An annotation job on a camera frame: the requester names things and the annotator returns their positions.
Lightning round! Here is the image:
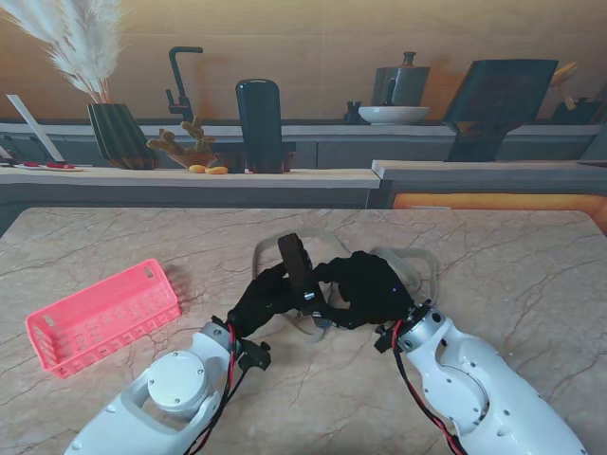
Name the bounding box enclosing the tan braided belt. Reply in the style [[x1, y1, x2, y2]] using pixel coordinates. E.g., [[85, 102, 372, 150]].
[[252, 228, 352, 345]]

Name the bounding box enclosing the dark brown braided belt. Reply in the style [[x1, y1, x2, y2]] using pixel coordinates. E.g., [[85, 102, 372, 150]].
[[276, 233, 328, 317]]

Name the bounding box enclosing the red black right arm cable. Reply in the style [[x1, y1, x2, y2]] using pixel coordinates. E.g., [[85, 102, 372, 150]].
[[393, 319, 464, 455]]

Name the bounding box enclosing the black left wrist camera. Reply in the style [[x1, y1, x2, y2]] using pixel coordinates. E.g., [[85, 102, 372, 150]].
[[236, 340, 272, 372]]

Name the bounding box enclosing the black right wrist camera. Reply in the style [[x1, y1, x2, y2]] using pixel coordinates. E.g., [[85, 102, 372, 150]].
[[374, 324, 399, 355]]

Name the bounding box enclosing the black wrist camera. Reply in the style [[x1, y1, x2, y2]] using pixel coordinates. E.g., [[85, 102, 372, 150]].
[[374, 324, 399, 355], [236, 340, 272, 372]]

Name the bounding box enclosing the red black arm cable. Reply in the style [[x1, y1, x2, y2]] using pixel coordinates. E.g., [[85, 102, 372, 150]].
[[189, 321, 246, 455], [393, 319, 464, 455]]

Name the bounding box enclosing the red black left arm cable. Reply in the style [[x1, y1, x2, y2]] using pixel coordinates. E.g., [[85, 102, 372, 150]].
[[189, 321, 246, 455]]

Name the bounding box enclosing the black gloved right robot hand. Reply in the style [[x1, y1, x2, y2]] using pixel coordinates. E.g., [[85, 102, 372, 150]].
[[310, 250, 416, 331]]

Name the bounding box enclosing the pink plastic storage basket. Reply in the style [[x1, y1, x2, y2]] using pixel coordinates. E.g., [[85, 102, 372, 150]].
[[25, 258, 182, 380]]

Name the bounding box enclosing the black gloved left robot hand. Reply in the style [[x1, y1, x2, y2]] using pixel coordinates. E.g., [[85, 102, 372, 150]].
[[227, 264, 328, 340]]

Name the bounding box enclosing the printed kitchen scene backdrop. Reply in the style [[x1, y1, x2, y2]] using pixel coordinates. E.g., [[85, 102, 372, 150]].
[[0, 0, 607, 209]]

